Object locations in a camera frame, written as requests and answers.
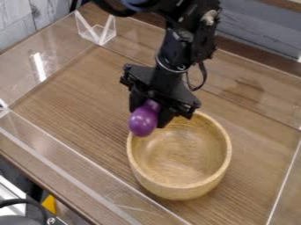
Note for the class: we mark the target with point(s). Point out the clear acrylic corner bracket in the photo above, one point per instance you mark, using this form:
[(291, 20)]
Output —
[(99, 34)]

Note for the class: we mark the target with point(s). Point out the brown wooden bowl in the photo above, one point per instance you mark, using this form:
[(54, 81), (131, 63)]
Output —
[(180, 161)]

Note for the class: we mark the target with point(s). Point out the clear acrylic table wall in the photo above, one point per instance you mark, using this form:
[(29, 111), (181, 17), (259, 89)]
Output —
[(85, 187)]

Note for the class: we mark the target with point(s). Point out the purple toy eggplant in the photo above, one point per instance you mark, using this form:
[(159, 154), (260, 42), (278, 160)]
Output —
[(144, 118)]

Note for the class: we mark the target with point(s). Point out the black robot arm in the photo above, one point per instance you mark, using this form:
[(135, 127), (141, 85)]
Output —
[(187, 46)]

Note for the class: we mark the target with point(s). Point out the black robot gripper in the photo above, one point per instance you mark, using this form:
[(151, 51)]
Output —
[(160, 84)]

